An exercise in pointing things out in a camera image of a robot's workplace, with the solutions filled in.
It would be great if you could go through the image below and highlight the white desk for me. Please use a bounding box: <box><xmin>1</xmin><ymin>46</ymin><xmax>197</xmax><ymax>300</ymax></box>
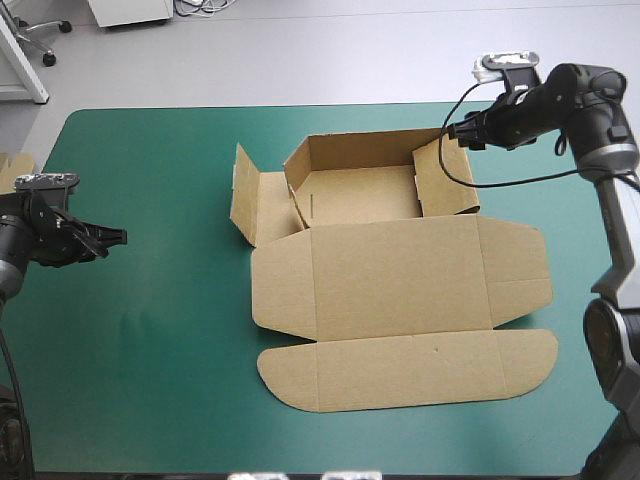
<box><xmin>0</xmin><ymin>8</ymin><xmax>51</xmax><ymax>106</ymax></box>

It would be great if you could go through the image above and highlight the office chair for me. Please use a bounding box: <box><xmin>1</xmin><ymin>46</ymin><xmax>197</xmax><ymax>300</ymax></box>
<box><xmin>0</xmin><ymin>0</ymin><xmax>74</xmax><ymax>68</ymax></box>

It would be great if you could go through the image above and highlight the brown cardboard box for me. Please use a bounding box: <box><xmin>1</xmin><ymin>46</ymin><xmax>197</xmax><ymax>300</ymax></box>
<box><xmin>229</xmin><ymin>127</ymin><xmax>560</xmax><ymax>414</ymax></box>

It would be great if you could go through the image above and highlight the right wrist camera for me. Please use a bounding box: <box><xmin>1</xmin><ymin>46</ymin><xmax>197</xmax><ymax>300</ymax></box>
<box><xmin>473</xmin><ymin>50</ymin><xmax>542</xmax><ymax>94</ymax></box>

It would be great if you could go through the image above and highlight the white cable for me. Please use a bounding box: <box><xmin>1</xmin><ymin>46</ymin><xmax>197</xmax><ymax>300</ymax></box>
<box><xmin>173</xmin><ymin>0</ymin><xmax>237</xmax><ymax>16</ymax></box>

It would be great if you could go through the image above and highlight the white cabinet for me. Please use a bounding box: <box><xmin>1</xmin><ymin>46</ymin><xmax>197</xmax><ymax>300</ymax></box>
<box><xmin>86</xmin><ymin>0</ymin><xmax>176</xmax><ymax>32</ymax></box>

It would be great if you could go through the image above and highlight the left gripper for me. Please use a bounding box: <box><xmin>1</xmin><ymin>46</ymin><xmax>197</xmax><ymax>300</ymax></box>
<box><xmin>19</xmin><ymin>187</ymin><xmax>128</xmax><ymax>267</ymax></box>

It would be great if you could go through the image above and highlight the loose brown cardboard piece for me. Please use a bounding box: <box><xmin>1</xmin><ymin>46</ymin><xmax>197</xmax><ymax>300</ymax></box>
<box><xmin>0</xmin><ymin>151</ymin><xmax>37</xmax><ymax>195</ymax></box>

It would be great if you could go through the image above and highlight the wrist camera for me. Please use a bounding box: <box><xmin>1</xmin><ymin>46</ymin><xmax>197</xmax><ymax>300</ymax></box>
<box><xmin>473</xmin><ymin>50</ymin><xmax>542</xmax><ymax>94</ymax></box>
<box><xmin>13</xmin><ymin>171</ymin><xmax>81</xmax><ymax>192</ymax></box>

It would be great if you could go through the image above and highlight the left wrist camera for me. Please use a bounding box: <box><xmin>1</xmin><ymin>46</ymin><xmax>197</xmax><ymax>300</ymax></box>
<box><xmin>13</xmin><ymin>171</ymin><xmax>81</xmax><ymax>192</ymax></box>

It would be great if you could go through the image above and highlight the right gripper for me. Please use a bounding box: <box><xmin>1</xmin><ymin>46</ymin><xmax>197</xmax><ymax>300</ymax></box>
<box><xmin>441</xmin><ymin>82</ymin><xmax>562</xmax><ymax>152</ymax></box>

